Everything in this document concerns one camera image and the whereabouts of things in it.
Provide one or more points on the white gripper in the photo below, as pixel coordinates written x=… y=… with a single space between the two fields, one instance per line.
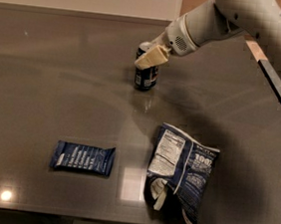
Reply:
x=176 y=35

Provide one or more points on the blue pepsi can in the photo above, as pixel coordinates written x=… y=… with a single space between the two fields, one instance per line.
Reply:
x=145 y=79

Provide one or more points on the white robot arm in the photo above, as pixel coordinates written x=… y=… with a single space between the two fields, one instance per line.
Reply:
x=218 y=20

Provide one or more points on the blue crumpled chip bag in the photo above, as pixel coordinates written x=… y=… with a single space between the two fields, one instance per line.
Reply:
x=182 y=165

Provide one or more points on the blue snack bar wrapper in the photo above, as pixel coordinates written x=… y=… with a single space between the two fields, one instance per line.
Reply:
x=83 y=158

